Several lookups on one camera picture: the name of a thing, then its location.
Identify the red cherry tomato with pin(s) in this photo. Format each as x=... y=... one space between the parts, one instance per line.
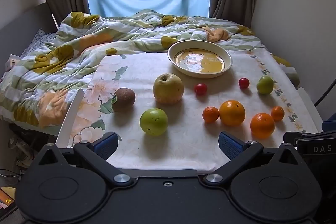
x=244 y=83
x=200 y=89

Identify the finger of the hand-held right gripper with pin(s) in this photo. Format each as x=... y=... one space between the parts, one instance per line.
x=309 y=136

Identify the cream bowl with yellow inside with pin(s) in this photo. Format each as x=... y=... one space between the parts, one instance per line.
x=199 y=61

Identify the grey bed headboard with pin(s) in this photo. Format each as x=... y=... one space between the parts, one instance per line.
x=18 y=24

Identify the brown kiwi with sticker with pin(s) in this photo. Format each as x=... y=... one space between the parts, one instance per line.
x=124 y=100

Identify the white wall socket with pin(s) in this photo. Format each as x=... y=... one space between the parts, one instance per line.
x=12 y=62

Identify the dark blue object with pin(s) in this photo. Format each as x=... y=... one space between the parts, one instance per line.
x=330 y=121

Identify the light orange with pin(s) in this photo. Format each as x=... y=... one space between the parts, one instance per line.
x=232 y=113

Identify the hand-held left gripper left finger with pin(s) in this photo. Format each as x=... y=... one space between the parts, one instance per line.
x=106 y=146

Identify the deep-coloured orange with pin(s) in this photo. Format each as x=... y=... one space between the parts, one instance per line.
x=262 y=125

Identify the small green apple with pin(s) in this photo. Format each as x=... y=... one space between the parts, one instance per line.
x=265 y=85

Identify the large green apple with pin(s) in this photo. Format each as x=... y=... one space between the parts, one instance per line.
x=153 y=122

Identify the small tangerine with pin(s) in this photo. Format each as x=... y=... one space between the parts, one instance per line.
x=278 y=113
x=210 y=114

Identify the striped floral blanket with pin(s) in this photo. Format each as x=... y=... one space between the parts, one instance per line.
x=78 y=37

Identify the grey patterned bed sheet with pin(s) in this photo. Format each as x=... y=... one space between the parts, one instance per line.
x=39 y=40

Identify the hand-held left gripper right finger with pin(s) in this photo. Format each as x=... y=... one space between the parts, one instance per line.
x=229 y=145

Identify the large yellow apple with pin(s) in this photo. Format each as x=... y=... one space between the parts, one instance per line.
x=168 y=88

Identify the device with orange screen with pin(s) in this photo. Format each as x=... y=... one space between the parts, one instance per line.
x=5 y=199

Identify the white floral tablecloth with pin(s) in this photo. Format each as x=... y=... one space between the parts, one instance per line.
x=170 y=150

